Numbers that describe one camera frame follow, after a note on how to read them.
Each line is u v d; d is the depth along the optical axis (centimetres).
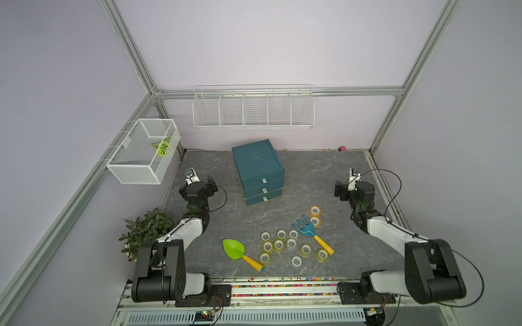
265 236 87
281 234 88
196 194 66
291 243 85
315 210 96
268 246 85
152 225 69
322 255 82
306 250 83
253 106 99
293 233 88
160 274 41
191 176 75
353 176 76
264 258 82
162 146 81
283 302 73
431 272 42
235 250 84
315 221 92
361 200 68
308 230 89
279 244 85
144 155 83
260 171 85
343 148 124
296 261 81
